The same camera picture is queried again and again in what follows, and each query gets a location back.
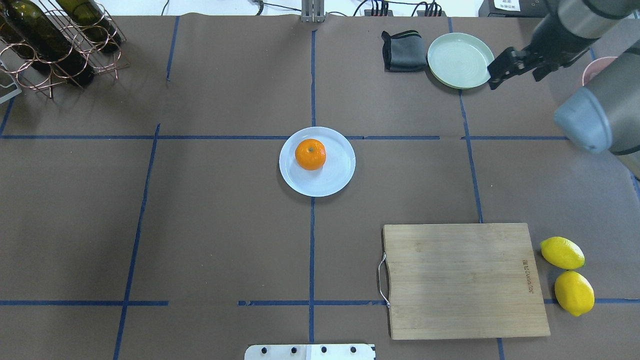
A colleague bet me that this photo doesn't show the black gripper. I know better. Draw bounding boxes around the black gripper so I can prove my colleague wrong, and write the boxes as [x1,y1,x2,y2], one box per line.
[487,44,576,91]

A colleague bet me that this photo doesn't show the orange fruit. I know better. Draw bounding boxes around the orange fruit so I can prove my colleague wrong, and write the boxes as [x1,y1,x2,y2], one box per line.
[294,138,327,171]

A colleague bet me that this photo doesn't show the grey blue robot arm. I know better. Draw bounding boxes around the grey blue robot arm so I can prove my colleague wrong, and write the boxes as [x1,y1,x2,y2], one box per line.
[487,0,640,179]

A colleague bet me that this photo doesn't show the mint green plate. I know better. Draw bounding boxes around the mint green plate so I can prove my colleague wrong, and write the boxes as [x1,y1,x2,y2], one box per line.
[426,32,495,90]

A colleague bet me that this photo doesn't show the light blue plate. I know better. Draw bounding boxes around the light blue plate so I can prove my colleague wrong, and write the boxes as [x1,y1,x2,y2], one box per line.
[278,126,356,198]

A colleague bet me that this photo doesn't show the white mounting plate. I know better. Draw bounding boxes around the white mounting plate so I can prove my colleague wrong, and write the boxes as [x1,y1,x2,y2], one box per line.
[244,343,377,360]

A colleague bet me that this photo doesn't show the pink bowl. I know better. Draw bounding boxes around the pink bowl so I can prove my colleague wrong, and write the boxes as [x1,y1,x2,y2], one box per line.
[580,55,617,86]

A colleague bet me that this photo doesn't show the dark folded cloth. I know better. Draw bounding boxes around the dark folded cloth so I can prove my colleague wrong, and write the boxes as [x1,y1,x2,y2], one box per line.
[381,29,428,73]

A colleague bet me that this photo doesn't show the black power strip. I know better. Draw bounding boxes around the black power strip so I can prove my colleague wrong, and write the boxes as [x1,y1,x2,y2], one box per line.
[352,0,446,18]

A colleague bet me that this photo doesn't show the left yellow lemon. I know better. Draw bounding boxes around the left yellow lemon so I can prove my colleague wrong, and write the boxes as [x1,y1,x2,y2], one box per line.
[540,236,586,271]

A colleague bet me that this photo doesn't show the yellow lemon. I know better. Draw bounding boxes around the yellow lemon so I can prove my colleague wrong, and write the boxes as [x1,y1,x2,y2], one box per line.
[553,270,595,317]
[540,236,586,271]

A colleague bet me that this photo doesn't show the wooden cutting board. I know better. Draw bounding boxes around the wooden cutting board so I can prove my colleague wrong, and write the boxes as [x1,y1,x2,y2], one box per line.
[382,223,551,341]

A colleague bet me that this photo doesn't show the right yellow lemon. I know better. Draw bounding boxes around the right yellow lemon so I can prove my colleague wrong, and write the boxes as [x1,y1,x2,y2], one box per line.
[553,270,595,317]

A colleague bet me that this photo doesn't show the dark wine bottle middle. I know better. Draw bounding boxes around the dark wine bottle middle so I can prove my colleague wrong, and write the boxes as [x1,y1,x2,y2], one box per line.
[57,0,122,54]

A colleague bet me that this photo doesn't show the dark wine bottle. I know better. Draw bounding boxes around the dark wine bottle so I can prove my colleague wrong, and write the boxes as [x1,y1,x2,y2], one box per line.
[0,17,35,62]
[1,0,95,88]
[57,0,122,54]

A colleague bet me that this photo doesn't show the dark wine bottle front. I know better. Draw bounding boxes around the dark wine bottle front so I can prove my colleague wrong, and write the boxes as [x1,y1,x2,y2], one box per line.
[1,0,95,88]

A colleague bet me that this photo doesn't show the dark wine bottle rear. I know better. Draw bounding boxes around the dark wine bottle rear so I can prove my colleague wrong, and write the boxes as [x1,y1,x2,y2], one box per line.
[0,17,35,62]

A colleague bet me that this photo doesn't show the aluminium frame post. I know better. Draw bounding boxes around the aluminium frame post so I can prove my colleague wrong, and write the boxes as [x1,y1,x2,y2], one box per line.
[301,0,326,23]

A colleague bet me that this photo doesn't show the copper wire bottle rack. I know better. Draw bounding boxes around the copper wire bottle rack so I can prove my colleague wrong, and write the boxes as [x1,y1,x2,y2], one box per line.
[1,0,131,99]

